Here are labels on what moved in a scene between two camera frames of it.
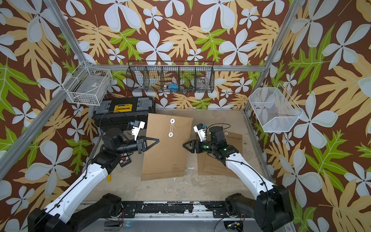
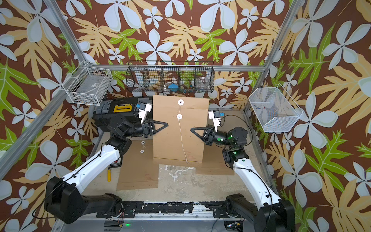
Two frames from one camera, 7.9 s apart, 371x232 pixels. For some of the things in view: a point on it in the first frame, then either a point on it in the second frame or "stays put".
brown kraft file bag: (168, 158) to (138, 169)
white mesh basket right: (274, 109) stays put
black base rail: (219, 209) stays put
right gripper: (194, 146) to (211, 137)
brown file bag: (207, 165) to (176, 141)
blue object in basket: (173, 87) stays put
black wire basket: (170, 76) stays put
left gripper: (141, 145) to (148, 128)
